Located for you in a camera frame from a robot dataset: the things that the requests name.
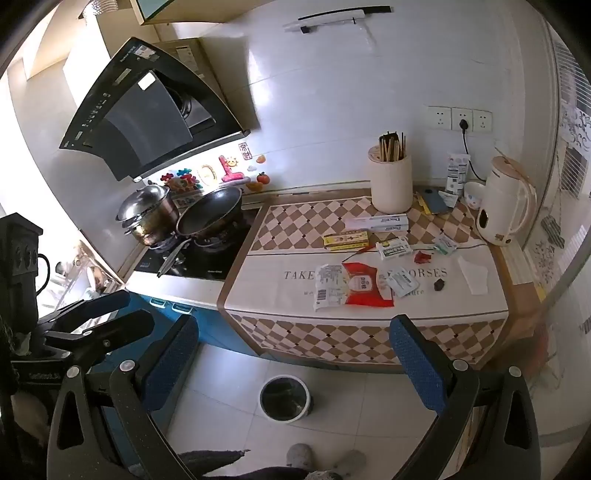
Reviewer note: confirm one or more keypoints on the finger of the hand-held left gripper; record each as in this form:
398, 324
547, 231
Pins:
115, 330
97, 304

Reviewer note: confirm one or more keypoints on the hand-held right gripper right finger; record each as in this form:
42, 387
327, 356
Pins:
415, 364

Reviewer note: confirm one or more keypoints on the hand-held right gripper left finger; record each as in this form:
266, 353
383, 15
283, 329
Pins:
171, 357

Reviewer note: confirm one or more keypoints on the silver grey sachet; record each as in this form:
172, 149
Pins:
402, 284

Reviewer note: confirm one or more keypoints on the red and white packet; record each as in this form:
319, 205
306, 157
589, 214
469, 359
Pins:
367, 288

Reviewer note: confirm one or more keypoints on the white round trash bin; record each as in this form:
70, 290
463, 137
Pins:
264, 406

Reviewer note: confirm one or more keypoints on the white printed plastic packet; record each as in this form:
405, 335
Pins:
330, 288

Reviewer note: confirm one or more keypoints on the blue base cabinet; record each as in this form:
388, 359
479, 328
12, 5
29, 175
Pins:
217, 323

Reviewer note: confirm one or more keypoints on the small black lump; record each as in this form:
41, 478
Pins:
440, 285

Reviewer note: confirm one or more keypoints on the black glass gas stove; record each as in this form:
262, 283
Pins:
207, 270

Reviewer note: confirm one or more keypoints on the white tissue paper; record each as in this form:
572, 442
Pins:
473, 277

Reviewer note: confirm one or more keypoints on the crumpled red wrapper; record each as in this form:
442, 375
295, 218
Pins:
422, 256

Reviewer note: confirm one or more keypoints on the stainless steel pot with lid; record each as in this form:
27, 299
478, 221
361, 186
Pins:
147, 207

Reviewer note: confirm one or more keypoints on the green and white small box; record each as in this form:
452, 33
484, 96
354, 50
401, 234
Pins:
393, 248

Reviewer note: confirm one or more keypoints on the black bin liner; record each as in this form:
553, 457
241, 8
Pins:
285, 398

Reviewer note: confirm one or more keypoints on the green and white sachet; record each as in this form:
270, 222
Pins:
444, 244

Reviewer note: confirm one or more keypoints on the thin red stick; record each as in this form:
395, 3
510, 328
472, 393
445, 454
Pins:
360, 251

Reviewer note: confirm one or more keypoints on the yellow flat box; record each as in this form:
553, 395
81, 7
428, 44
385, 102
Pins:
346, 240

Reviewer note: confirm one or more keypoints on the black frying pan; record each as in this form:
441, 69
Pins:
210, 213

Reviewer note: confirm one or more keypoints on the grey slipper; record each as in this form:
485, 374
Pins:
300, 454

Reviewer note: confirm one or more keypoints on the long white box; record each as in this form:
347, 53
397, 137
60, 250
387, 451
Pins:
376, 222

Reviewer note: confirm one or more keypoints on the yellow paper strips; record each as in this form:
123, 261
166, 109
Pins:
422, 203

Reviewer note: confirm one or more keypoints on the blue grey phone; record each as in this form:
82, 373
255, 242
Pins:
434, 199

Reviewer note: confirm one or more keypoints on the small white patterned cup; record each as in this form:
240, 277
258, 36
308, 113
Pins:
473, 194

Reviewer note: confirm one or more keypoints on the cream electric kettle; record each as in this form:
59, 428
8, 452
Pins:
503, 207

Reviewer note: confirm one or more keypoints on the cream chopstick holder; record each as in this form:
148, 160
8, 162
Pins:
390, 184

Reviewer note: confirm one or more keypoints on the black range hood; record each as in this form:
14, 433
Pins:
138, 115

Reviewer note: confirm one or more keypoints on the white carton with text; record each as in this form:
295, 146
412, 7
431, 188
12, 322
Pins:
456, 173

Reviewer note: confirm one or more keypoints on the bundle of chopsticks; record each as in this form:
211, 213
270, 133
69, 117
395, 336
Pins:
390, 145

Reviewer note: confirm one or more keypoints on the patterned white curtain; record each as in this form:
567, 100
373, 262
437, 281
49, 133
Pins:
568, 138

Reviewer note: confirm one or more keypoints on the colourful wall stickers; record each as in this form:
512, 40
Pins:
203, 177

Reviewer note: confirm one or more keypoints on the white wall socket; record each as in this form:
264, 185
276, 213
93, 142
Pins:
482, 121
461, 113
438, 117

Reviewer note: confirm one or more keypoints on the wall cabinet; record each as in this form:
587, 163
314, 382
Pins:
184, 9

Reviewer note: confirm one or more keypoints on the white wall rack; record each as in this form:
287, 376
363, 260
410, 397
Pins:
332, 18

